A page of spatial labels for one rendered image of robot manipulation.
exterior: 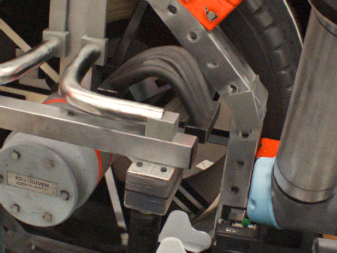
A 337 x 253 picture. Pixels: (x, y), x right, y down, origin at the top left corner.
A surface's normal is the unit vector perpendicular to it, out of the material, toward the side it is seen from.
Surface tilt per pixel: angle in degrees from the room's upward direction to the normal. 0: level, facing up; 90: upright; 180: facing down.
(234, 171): 90
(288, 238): 90
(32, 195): 90
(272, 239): 90
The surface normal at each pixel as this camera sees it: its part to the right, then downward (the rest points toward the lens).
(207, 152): 0.11, -0.89
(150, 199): -0.24, 0.40
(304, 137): -0.69, 0.59
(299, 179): -0.43, 0.73
